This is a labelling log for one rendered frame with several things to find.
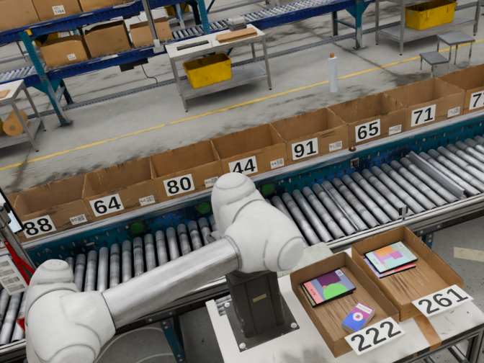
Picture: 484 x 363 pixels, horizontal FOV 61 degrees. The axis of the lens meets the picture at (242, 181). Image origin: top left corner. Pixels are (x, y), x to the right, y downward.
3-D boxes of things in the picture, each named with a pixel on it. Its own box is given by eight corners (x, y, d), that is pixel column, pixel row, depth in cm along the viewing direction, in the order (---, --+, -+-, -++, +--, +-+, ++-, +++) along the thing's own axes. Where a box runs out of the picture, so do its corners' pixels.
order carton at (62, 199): (22, 243, 225) (7, 220, 216) (32, 213, 250) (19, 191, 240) (93, 222, 230) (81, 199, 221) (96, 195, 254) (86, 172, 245)
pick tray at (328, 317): (335, 359, 153) (333, 343, 147) (290, 288, 184) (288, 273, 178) (399, 329, 158) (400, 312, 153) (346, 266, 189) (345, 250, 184)
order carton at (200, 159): (160, 204, 235) (151, 179, 225) (156, 178, 259) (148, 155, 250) (225, 184, 239) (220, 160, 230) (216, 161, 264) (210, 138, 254)
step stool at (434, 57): (418, 70, 552) (420, 37, 528) (456, 63, 547) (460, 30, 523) (429, 81, 517) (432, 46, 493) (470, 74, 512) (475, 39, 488)
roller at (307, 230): (315, 254, 206) (314, 246, 203) (281, 199, 249) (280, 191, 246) (324, 251, 206) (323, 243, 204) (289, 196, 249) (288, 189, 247)
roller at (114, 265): (111, 319, 193) (106, 312, 191) (112, 249, 237) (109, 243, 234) (121, 316, 194) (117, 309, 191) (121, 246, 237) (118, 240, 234)
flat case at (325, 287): (356, 289, 175) (356, 287, 174) (317, 307, 171) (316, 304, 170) (339, 269, 186) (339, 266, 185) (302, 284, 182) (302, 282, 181)
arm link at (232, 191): (246, 208, 155) (237, 158, 143) (274, 231, 142) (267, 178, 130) (209, 227, 149) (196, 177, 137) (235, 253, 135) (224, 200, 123)
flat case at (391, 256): (418, 261, 182) (418, 258, 181) (379, 274, 179) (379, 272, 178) (399, 242, 193) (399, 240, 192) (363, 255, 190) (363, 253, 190)
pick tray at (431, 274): (400, 323, 160) (401, 306, 155) (350, 259, 192) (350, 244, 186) (462, 298, 165) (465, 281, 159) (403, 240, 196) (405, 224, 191)
